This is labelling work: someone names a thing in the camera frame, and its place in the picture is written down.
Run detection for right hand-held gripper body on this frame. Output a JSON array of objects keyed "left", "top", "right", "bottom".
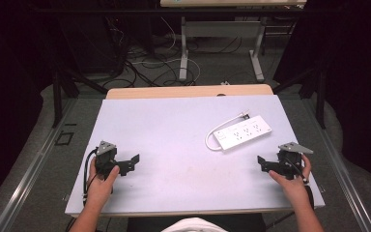
[{"left": 276, "top": 141, "right": 314, "bottom": 181}]

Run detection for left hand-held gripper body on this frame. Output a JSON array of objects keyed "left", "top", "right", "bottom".
[{"left": 94, "top": 140, "right": 121, "bottom": 180}]

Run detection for person's right hand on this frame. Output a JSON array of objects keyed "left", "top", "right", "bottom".
[{"left": 268, "top": 154, "right": 313, "bottom": 211}]

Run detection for person's left hand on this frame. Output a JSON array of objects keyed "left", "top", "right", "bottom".
[{"left": 86, "top": 158, "right": 121, "bottom": 211}]

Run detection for white power strip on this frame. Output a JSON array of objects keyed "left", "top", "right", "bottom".
[{"left": 213, "top": 114, "right": 272, "bottom": 152}]

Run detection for black metal stand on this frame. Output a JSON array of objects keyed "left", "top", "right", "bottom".
[
  {"left": 51, "top": 62, "right": 109, "bottom": 129},
  {"left": 271, "top": 66, "right": 328, "bottom": 131}
]

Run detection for wooden table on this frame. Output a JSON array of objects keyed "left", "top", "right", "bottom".
[{"left": 105, "top": 83, "right": 274, "bottom": 101}]

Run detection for person's white shirt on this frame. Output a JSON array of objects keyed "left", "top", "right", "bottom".
[{"left": 160, "top": 217, "right": 229, "bottom": 232}]

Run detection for white desk with metal legs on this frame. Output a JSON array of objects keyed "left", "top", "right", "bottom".
[{"left": 159, "top": 0, "right": 307, "bottom": 83}]

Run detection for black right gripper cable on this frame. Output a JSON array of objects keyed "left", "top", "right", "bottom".
[{"left": 285, "top": 157, "right": 310, "bottom": 186}]

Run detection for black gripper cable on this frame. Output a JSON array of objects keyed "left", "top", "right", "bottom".
[
  {"left": 82, "top": 147, "right": 100, "bottom": 207},
  {"left": 285, "top": 157, "right": 310, "bottom": 186}
]

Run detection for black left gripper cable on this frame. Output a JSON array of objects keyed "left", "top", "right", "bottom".
[{"left": 82, "top": 147, "right": 100, "bottom": 207}]

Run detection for metal floor rail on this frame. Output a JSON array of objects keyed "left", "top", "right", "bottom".
[
  {"left": 301, "top": 96, "right": 371, "bottom": 232},
  {"left": 0, "top": 98, "right": 78, "bottom": 232}
]

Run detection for white power strip cable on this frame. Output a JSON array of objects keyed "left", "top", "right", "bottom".
[{"left": 204, "top": 110, "right": 251, "bottom": 152}]

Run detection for black floor cables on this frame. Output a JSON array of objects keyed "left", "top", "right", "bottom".
[{"left": 102, "top": 15, "right": 243, "bottom": 89}]

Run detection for white floor cable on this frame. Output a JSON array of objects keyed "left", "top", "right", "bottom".
[{"left": 130, "top": 15, "right": 202, "bottom": 87}]

